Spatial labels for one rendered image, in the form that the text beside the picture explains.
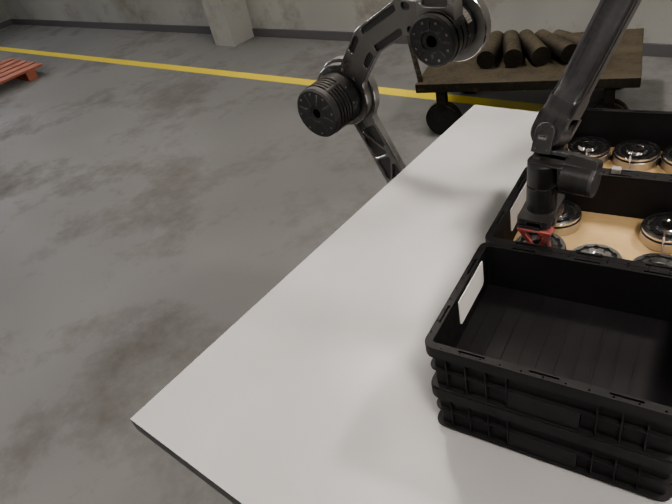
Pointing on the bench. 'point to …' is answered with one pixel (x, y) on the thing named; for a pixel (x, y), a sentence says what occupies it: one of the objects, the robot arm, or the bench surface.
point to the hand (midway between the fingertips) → (539, 241)
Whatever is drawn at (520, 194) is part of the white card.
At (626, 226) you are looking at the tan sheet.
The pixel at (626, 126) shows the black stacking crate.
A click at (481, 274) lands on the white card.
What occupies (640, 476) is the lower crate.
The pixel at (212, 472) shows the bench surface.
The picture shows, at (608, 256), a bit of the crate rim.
